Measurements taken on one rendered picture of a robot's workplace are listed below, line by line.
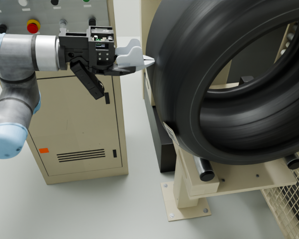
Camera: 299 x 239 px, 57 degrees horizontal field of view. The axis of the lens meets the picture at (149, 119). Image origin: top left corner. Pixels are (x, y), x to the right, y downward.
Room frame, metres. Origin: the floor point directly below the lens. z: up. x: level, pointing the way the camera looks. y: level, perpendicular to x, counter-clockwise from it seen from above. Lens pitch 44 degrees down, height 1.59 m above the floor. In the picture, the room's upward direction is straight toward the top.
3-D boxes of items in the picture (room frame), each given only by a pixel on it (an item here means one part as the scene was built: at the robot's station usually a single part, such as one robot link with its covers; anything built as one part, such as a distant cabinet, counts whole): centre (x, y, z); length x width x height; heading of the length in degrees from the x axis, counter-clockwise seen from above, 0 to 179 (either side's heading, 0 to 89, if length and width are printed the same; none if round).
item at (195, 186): (0.64, -0.14, 0.84); 0.36 x 0.09 x 0.06; 9
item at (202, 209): (0.91, -0.22, 0.01); 0.27 x 0.27 x 0.02; 9
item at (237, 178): (0.66, -0.28, 0.80); 0.37 x 0.36 x 0.02; 99
